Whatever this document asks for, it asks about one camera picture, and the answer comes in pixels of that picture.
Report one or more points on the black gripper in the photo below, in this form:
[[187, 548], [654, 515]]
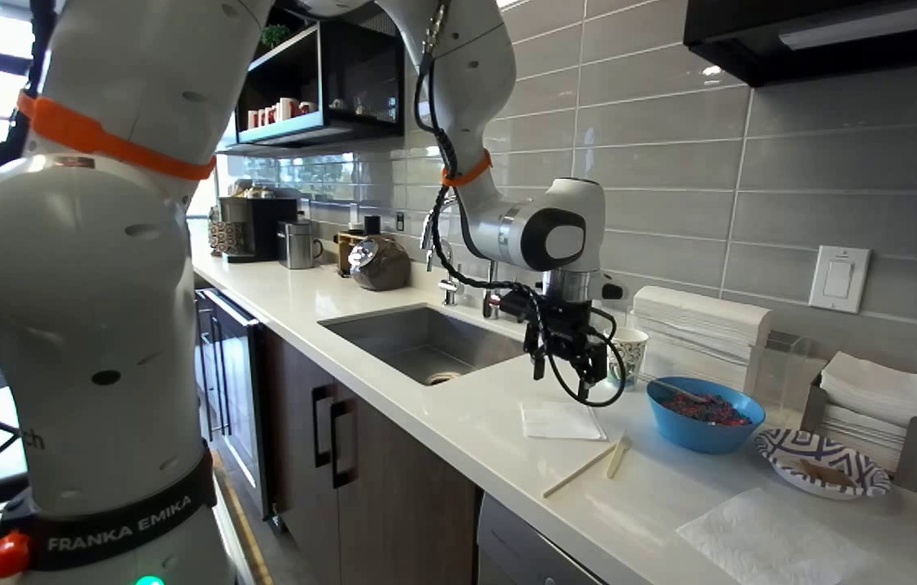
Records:
[[569, 328]]

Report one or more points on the small white tissue paper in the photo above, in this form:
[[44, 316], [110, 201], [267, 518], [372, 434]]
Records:
[[560, 420]]

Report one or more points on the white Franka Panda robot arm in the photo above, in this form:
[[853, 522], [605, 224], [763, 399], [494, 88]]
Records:
[[103, 328]]

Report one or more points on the black coffee machine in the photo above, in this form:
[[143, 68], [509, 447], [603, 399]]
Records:
[[255, 225]]

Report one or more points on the tall chrome faucet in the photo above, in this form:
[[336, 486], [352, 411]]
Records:
[[494, 307]]

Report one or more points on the short wooden stick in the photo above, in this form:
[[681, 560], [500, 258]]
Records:
[[618, 457]]

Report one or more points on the long wooden stick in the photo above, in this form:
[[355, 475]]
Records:
[[580, 473]]

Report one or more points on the small chrome faucet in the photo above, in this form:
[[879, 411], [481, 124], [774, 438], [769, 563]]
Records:
[[451, 290]]

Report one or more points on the white paper towel dispenser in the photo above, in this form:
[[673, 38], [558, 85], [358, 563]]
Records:
[[697, 329]]

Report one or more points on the stainless steel sink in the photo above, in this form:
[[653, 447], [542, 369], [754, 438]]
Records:
[[426, 344]]

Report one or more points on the red snacks in bowl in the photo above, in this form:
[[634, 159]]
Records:
[[704, 408]]

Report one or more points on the blue plastic bowl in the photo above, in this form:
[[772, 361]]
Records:
[[704, 425]]

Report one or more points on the brown bag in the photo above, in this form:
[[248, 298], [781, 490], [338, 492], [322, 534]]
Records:
[[378, 265]]

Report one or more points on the brown wooden base cabinet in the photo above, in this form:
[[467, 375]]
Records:
[[396, 510]]

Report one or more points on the large white paper towel sheet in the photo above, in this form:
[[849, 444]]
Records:
[[772, 539]]

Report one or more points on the patterned paper plate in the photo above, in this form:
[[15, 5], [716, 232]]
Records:
[[825, 464]]

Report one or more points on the metal canister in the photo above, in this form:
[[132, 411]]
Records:
[[303, 244]]

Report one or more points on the white napkin stack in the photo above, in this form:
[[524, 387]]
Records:
[[876, 406]]

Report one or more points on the black built-in dishwasher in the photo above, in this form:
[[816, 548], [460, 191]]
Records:
[[230, 395]]

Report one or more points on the red cups on shelf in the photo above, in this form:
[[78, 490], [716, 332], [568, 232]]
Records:
[[280, 112]]

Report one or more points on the black range hood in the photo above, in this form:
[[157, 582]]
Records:
[[827, 34]]

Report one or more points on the white light switch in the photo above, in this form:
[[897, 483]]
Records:
[[840, 279]]

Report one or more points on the black wall shelf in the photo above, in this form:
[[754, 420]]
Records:
[[306, 99]]

